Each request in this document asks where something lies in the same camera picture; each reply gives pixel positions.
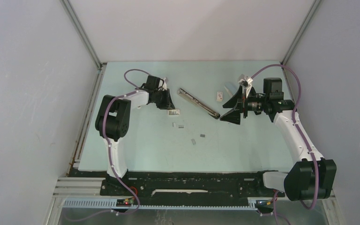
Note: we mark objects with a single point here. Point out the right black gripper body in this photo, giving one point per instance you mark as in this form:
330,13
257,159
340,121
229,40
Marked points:
255,103

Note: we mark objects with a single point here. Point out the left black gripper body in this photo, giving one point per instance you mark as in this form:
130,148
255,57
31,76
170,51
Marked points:
158,99

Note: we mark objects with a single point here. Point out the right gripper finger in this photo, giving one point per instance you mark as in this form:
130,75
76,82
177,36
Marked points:
232,116
238,99

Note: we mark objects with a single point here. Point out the beige black long stapler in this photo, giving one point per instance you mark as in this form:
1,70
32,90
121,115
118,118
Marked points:
192,99

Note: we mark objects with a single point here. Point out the light blue stapler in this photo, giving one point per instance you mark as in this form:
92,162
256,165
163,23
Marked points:
231,89

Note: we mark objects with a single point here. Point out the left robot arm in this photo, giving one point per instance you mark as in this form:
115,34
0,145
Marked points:
113,118

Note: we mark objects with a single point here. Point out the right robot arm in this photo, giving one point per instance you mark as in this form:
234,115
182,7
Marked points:
312,176

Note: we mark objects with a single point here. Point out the closed white staple box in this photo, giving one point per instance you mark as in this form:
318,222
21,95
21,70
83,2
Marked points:
219,96

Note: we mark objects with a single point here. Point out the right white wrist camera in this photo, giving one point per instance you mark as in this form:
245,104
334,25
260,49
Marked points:
246,83

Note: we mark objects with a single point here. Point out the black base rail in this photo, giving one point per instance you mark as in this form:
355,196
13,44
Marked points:
183,189

